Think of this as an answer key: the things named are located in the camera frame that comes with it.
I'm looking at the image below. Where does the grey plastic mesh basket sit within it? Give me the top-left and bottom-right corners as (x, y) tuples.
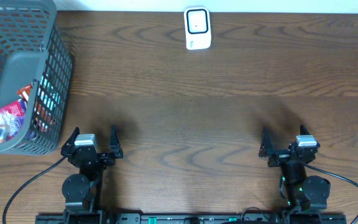
(0, 0), (73, 156)

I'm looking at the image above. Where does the black right camera cable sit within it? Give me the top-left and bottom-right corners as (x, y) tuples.
(303, 162), (358, 224)

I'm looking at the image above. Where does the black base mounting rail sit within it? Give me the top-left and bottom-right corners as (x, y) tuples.
(35, 213), (346, 224)

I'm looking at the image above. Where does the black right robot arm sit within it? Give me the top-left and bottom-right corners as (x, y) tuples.
(259, 125), (331, 223)

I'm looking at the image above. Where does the black left camera cable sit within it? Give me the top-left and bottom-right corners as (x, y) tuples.
(2, 155), (68, 224)

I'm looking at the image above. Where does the mint green snack packet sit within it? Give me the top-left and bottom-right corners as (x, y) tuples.
(38, 75), (62, 112)

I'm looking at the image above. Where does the purple red snack bag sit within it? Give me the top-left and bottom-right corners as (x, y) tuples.
(0, 99), (27, 140)

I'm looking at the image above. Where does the black camera cable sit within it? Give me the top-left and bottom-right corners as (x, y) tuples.
(303, 162), (358, 224)
(2, 155), (68, 224)

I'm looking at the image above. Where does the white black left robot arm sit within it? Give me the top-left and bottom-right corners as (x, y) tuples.
(61, 126), (123, 223)

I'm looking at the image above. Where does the orange brown snack bar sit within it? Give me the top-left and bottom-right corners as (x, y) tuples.
(17, 85), (32, 102)

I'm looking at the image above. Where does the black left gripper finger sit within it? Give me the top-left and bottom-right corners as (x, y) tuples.
(109, 126), (121, 152)
(62, 127), (80, 150)

